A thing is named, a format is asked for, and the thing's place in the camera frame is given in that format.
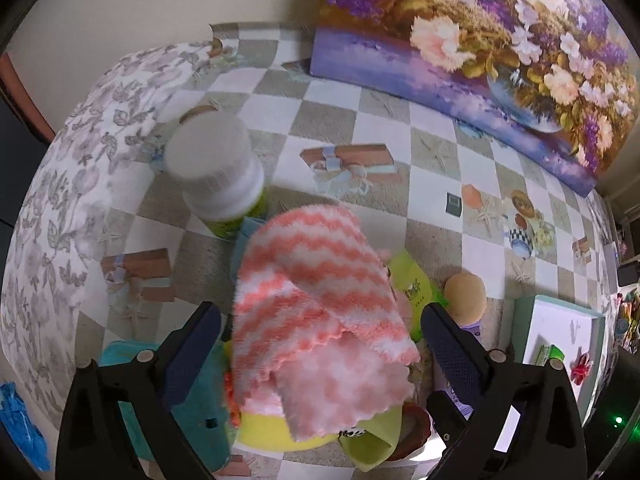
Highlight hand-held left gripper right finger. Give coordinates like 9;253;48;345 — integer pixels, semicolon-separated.
420;302;588;480

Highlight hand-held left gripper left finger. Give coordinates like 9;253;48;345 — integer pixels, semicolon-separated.
55;301;236;480

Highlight purple wipes packet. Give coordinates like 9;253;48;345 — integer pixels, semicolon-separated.
432;322;483;421

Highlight white box with teal rim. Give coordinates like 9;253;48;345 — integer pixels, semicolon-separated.
515;295;606;406

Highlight pink white zigzag towel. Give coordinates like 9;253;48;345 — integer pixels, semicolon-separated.
227;205;422;443

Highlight teal plastic toy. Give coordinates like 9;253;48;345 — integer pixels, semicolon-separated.
100;332;241;472

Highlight reddish brown round item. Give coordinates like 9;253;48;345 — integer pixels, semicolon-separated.
387;402;433;461

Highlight small green packet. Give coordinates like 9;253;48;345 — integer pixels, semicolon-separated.
535;344;566;366

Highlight yellow sponge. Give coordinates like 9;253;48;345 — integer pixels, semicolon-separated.
235;402;351;453

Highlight red ribbon bow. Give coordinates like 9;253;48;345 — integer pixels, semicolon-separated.
570;352;593;386

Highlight colourful clutter pile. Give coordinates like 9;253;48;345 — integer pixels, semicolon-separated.
612;240;640;356

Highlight blue plastic bag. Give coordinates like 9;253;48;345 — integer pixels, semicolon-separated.
0;382;51;471

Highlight white bottle with green label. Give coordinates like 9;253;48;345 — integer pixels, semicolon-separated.
165;112;271;238

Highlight checkered printed tablecloth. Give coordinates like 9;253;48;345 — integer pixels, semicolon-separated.
100;22;621;480

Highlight floral painting canvas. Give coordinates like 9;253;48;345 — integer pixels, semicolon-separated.
310;0;640;198

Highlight brown wooden frame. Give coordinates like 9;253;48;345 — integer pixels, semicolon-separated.
0;52;56;143

